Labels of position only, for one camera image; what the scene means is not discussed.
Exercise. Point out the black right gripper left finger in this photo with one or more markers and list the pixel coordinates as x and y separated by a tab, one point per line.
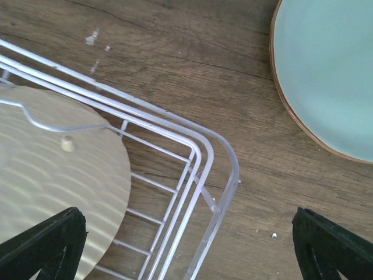
50	250

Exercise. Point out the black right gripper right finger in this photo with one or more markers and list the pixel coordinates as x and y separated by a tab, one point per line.
326	250

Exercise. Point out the yellow woven bamboo tray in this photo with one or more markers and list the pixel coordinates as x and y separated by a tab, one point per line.
58	153

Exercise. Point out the white wire dish rack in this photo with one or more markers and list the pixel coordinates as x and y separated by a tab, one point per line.
183	175

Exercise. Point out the mint green flower plate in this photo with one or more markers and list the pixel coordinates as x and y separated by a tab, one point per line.
321	60

